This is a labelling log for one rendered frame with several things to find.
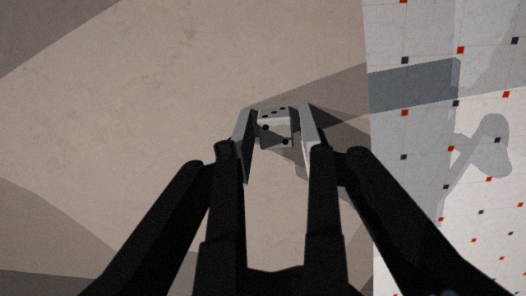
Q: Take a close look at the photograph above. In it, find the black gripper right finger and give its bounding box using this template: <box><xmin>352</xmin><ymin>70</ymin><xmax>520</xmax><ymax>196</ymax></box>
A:
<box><xmin>298</xmin><ymin>103</ymin><xmax>514</xmax><ymax>296</ymax></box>

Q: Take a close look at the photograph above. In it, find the white die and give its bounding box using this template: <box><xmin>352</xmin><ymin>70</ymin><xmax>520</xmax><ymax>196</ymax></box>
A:
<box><xmin>257</xmin><ymin>106</ymin><xmax>293</xmax><ymax>150</ymax></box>

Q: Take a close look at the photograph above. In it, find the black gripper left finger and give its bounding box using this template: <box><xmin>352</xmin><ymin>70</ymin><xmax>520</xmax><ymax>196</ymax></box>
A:
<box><xmin>77</xmin><ymin>109</ymin><xmax>255</xmax><ymax>296</ymax></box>

